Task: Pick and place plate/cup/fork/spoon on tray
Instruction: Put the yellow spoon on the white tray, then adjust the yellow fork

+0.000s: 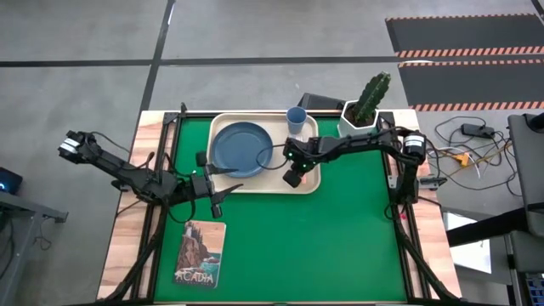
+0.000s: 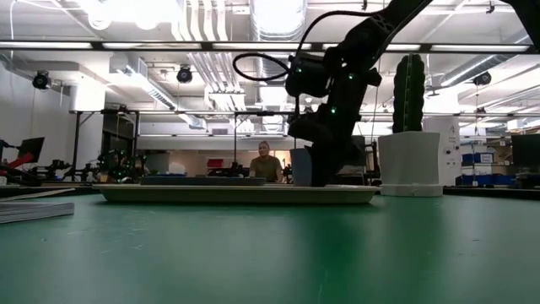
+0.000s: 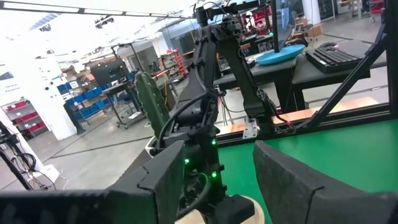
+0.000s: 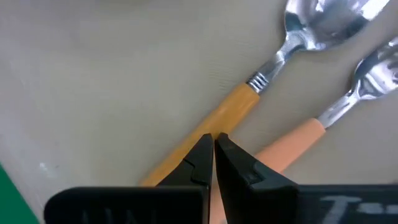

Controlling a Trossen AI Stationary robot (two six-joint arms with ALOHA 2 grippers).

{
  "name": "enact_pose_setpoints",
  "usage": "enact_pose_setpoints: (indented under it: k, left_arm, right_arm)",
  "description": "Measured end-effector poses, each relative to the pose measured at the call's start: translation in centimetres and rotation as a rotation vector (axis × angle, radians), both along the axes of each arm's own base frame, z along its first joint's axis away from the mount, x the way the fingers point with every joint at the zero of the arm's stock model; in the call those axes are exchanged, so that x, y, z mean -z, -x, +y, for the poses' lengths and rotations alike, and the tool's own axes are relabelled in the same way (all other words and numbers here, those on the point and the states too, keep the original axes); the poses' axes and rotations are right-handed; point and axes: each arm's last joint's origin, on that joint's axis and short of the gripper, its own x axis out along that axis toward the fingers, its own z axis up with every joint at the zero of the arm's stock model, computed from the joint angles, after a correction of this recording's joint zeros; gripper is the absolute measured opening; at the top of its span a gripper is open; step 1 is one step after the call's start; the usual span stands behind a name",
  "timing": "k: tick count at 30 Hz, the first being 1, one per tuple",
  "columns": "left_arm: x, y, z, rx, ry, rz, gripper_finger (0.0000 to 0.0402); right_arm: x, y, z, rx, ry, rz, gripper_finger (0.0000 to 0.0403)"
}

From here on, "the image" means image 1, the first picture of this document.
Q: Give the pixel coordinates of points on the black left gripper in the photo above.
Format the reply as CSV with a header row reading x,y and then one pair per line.
x,y
200,185

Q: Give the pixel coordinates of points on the blue plate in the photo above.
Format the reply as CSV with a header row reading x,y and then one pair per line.
x,y
238,149

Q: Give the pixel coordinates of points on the green table mat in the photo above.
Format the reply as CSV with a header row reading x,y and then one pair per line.
x,y
276,255

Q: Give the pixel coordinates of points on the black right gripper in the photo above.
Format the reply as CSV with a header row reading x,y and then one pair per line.
x,y
304,153

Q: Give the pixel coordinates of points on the grey side table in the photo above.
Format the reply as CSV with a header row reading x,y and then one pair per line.
x,y
25,206

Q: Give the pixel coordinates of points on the black aluminium frame rail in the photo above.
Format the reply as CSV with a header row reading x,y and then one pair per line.
x,y
411,272
149,238

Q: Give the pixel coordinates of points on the green cactus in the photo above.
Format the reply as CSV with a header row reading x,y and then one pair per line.
x,y
372,95

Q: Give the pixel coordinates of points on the blue cup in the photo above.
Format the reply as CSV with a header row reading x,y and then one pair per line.
x,y
296,121

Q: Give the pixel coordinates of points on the black computer monitor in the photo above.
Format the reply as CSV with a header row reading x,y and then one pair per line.
x,y
319,102

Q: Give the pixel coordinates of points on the black power adapter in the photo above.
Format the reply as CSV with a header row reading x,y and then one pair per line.
x,y
478,130

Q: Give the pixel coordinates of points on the beige plastic tray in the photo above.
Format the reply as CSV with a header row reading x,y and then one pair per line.
x,y
259,185

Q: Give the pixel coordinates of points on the Acadia picture book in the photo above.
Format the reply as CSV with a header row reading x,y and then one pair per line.
x,y
200,255

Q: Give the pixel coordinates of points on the white faceted plant pot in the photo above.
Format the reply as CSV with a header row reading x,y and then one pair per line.
x,y
350,127

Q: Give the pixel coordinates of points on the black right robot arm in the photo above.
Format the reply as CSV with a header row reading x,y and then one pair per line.
x,y
361,142

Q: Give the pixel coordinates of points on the black device with blue light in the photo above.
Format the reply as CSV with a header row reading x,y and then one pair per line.
x,y
8,180

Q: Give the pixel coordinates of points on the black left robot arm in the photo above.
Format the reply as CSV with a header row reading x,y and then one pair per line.
x,y
115,168

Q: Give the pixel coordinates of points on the black hazard-striped floor mat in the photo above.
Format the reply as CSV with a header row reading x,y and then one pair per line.
x,y
472,83
463,32

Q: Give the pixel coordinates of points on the grey metal clamp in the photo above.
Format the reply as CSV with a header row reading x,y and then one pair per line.
x,y
433,182

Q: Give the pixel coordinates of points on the white paper sheet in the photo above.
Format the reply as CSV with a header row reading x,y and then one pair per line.
x,y
472,255

